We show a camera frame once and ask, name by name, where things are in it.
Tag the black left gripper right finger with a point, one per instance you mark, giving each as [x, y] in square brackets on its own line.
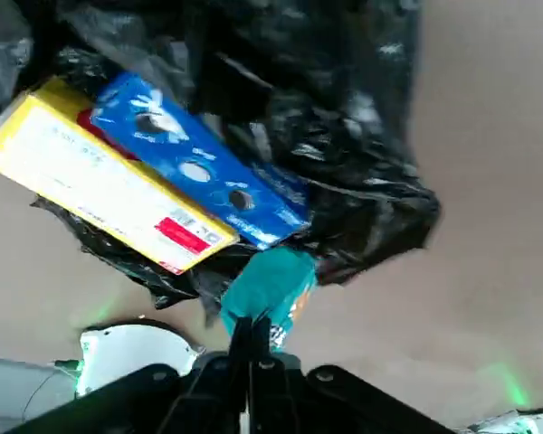
[326, 402]

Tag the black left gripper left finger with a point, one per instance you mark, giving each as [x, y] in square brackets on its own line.
[163, 402]

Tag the teal snack packet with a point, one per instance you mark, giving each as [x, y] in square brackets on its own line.
[271, 285]

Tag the yellow wafer snack pack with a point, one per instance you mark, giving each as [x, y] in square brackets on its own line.
[95, 190]

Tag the blue cookie box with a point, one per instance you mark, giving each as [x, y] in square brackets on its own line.
[199, 163]

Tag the black plastic bag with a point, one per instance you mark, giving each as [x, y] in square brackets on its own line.
[335, 135]

